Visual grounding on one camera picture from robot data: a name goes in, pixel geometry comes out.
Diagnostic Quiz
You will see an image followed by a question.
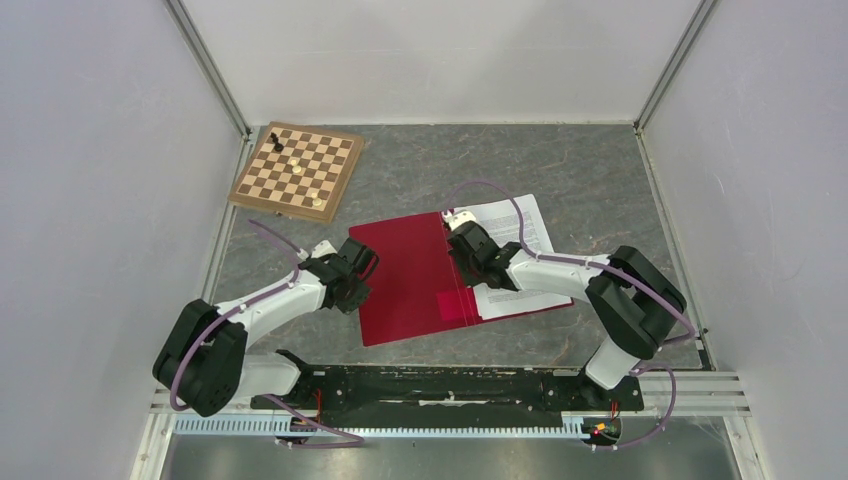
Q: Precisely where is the aluminium frame post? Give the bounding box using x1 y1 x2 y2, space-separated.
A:
163 0 252 139
633 0 720 136

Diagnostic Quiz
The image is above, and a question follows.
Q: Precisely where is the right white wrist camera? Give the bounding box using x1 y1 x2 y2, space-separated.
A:
441 209 477 231

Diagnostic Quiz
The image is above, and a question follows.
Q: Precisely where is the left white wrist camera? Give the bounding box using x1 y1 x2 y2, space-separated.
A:
297 240 337 261

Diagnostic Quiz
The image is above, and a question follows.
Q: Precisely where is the wooden chessboard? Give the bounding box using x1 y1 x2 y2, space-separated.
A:
228 122 365 223

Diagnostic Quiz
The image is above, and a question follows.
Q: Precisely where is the left aluminium frame post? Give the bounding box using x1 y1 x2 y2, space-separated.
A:
163 0 252 139

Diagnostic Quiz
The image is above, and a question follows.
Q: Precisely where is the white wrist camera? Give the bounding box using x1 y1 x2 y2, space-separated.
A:
297 240 337 261
441 209 477 231

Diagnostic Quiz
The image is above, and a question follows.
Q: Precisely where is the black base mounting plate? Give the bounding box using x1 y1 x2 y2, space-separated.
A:
275 349 644 429

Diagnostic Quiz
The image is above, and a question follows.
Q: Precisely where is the white slotted cable duct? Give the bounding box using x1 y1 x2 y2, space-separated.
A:
173 414 586 440

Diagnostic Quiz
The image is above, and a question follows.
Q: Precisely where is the red clip file folder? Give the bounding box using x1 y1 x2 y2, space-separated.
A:
349 212 574 347

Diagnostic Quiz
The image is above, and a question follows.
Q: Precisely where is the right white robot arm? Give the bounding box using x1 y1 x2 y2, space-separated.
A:
445 219 694 408

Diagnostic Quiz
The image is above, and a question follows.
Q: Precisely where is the black chess piece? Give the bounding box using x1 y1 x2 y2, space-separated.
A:
269 133 284 152

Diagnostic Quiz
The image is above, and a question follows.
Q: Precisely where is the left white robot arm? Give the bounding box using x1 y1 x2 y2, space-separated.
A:
152 238 380 417

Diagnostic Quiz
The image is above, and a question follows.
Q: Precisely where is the right aluminium frame post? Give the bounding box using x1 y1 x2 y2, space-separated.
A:
633 0 720 136

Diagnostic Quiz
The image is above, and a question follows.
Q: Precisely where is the printed text paper sheet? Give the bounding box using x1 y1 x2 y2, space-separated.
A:
457 193 575 323

